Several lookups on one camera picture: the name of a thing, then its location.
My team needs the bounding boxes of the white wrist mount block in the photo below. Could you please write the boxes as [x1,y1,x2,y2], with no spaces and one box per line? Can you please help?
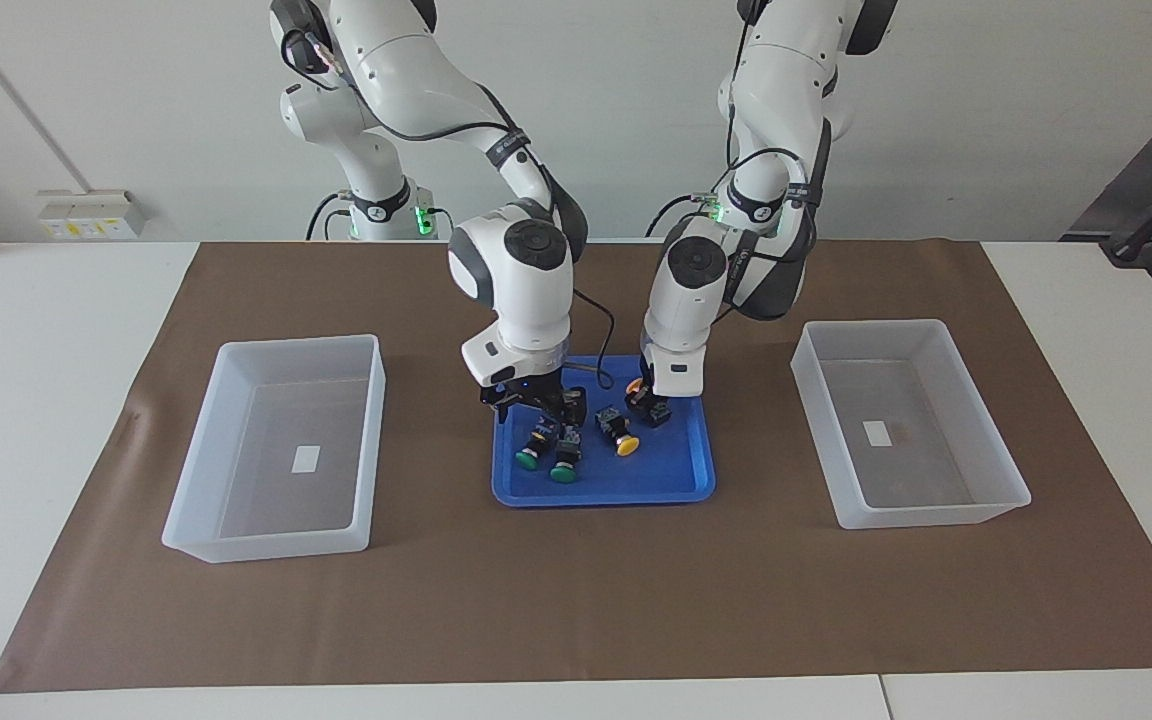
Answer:
[639,340,709,403]
[461,335,542,389]

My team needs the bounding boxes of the yellow push button switch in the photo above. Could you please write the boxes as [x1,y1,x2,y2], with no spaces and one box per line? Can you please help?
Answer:
[624,372,674,429]
[596,404,641,459]

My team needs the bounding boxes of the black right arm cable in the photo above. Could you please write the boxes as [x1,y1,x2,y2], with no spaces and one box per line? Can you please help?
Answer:
[281,28,619,393]

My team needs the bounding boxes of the white left wrist mount block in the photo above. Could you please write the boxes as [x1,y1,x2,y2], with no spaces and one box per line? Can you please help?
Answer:
[639,340,709,403]

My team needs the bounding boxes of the white right wrist mount block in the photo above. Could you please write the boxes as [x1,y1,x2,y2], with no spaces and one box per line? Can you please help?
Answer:
[461,335,542,389]

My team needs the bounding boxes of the translucent white plastic box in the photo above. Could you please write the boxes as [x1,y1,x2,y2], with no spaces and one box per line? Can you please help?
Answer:
[161,334,387,564]
[790,319,1032,530]

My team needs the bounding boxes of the thin white wall conduit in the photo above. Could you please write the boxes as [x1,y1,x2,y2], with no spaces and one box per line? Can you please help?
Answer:
[0,0,87,193]

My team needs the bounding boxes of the white wall socket box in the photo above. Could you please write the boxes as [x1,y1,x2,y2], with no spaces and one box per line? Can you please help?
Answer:
[36,190,149,241]

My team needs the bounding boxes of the blue plastic tray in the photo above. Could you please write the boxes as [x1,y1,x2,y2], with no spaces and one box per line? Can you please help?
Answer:
[491,355,717,509]

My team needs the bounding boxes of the green push button switch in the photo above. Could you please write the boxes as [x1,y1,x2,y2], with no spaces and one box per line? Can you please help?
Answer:
[514,420,559,471]
[548,428,585,485]

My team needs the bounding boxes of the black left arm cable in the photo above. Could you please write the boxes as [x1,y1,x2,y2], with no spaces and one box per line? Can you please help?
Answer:
[716,60,822,321]

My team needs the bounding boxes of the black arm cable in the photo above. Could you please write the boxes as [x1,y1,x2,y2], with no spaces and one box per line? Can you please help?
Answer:
[716,60,822,321]
[281,28,619,393]

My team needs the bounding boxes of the brown paper table mat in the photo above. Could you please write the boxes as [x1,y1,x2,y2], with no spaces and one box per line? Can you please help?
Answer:
[0,238,1152,694]

